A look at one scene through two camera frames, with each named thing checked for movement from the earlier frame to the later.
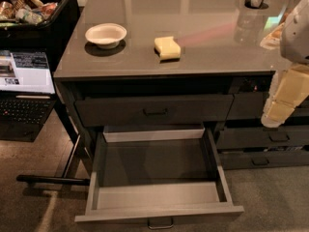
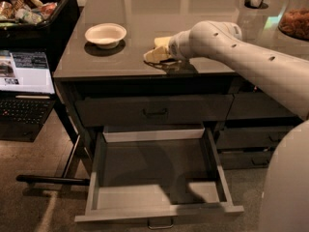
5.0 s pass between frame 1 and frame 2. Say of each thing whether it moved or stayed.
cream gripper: moved
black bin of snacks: stayed
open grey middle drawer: stayed
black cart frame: stayed
